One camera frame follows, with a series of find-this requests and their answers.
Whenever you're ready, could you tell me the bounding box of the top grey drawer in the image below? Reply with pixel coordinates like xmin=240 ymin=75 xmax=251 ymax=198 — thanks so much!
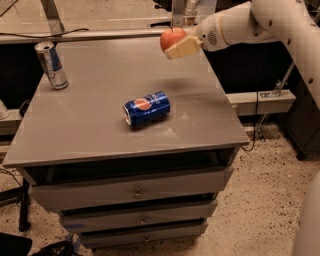
xmin=30 ymin=166 xmax=233 ymax=211

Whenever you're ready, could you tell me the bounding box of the grey drawer cabinet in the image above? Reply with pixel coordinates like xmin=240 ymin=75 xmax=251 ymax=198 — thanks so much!
xmin=2 ymin=35 xmax=251 ymax=249

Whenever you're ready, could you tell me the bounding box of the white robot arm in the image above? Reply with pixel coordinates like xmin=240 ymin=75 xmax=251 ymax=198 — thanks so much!
xmin=160 ymin=0 xmax=320 ymax=256

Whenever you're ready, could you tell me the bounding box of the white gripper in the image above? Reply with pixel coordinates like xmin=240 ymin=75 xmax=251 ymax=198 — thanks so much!
xmin=164 ymin=14 xmax=222 ymax=60

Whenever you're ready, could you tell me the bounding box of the red apple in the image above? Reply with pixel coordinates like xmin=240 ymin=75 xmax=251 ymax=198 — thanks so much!
xmin=160 ymin=27 xmax=186 ymax=52

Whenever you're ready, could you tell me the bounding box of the silver blue Red Bull can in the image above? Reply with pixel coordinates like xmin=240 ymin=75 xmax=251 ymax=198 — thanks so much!
xmin=34 ymin=42 xmax=69 ymax=90

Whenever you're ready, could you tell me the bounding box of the white pump bottle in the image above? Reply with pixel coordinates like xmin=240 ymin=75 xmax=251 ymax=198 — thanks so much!
xmin=0 ymin=100 xmax=9 ymax=120

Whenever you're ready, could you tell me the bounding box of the grey metal rail frame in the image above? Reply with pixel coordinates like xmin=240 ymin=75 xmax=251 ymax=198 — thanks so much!
xmin=0 ymin=0 xmax=208 ymax=44

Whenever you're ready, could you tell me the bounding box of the grey drawer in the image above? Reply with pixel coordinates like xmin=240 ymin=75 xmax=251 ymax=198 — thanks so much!
xmin=30 ymin=166 xmax=233 ymax=211
xmin=61 ymin=200 xmax=217 ymax=233
xmin=79 ymin=219 xmax=208 ymax=248

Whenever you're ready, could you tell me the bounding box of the black shoe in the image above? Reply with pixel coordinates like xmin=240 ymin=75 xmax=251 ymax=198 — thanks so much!
xmin=31 ymin=241 xmax=73 ymax=256

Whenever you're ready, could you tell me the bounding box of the blue Pepsi can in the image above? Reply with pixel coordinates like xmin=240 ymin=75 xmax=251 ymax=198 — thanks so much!
xmin=123 ymin=91 xmax=170 ymax=127

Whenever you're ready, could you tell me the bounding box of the black cable on rail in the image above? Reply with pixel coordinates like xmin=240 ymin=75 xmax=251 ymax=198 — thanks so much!
xmin=0 ymin=27 xmax=90 ymax=38

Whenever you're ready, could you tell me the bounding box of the middle grey drawer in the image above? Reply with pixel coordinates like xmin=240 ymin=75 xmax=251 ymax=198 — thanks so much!
xmin=61 ymin=200 xmax=217 ymax=233

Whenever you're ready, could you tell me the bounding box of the bottom grey drawer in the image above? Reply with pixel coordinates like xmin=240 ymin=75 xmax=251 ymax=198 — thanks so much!
xmin=79 ymin=219 xmax=208 ymax=248

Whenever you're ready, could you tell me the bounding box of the black stand leg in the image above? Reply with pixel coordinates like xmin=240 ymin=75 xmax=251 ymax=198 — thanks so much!
xmin=0 ymin=180 xmax=31 ymax=232

